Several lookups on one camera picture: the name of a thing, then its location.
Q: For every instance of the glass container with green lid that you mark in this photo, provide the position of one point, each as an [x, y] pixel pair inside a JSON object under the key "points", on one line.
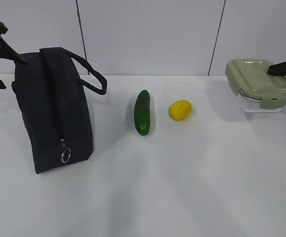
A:
{"points": [[255, 90]]}

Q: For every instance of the dark navy lunch bag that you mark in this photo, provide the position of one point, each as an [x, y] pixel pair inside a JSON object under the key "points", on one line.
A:
{"points": [[49, 89]]}

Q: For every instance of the yellow lemon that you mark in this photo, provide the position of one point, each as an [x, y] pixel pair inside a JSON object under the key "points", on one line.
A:
{"points": [[180, 110]]}

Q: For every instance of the green cucumber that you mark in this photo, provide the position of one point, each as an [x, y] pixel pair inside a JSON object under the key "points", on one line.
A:
{"points": [[142, 113]]}

